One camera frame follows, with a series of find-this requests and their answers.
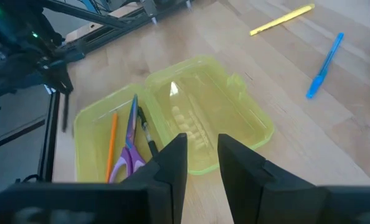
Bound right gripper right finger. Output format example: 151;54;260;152
217;133;370;224

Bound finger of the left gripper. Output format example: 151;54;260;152
61;91;73;134

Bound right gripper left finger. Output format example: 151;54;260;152
0;133;188;224

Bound orange pencil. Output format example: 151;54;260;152
105;111;119;183

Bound yellow-green translucent supply box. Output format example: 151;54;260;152
74;55;275;184

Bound blue pen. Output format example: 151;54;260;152
306;32;345;100

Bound black pen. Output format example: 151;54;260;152
137;106;159;156

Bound purple scissors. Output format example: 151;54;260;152
108;94;148;184

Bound black frame rail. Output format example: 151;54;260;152
37;90;62;184
38;0;195;55

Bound thin black cable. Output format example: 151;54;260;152
15;173;40;185

